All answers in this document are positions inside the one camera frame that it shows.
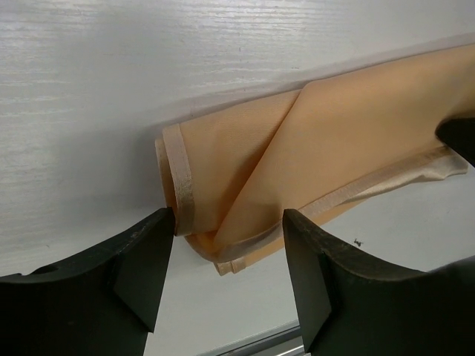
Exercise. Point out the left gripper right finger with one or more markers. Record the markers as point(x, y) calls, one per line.
point(352, 303)

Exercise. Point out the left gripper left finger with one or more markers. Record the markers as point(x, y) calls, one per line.
point(101, 301)

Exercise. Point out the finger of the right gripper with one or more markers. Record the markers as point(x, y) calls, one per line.
point(459, 135)

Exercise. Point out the peach satin napkin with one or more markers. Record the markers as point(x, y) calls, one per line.
point(321, 150)

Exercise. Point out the aluminium rail frame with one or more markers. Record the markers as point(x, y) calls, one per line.
point(280, 341)

